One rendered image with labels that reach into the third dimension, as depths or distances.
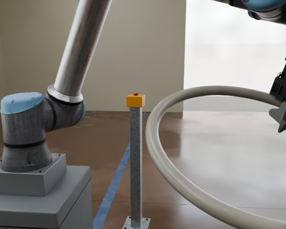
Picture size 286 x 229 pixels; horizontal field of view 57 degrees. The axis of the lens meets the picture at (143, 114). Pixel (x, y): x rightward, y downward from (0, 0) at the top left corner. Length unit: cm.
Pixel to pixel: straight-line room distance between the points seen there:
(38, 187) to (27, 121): 25
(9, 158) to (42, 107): 22
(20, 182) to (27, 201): 8
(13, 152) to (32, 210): 23
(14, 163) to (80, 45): 49
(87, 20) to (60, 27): 640
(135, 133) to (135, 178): 36
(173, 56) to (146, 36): 84
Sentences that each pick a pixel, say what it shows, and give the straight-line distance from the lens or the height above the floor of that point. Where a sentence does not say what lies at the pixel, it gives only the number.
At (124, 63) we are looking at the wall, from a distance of 694.
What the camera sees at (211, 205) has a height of 111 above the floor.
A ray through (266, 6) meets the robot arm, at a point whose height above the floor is 144.
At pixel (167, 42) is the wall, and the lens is 687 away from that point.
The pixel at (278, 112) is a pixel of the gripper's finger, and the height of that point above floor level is 120.
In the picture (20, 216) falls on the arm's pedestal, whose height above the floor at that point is 83.
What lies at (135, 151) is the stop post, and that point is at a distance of 204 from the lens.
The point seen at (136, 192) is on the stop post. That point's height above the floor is 32.
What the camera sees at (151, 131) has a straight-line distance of 58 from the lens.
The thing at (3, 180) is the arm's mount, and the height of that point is 91.
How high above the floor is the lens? 134
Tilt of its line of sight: 12 degrees down
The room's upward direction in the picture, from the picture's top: straight up
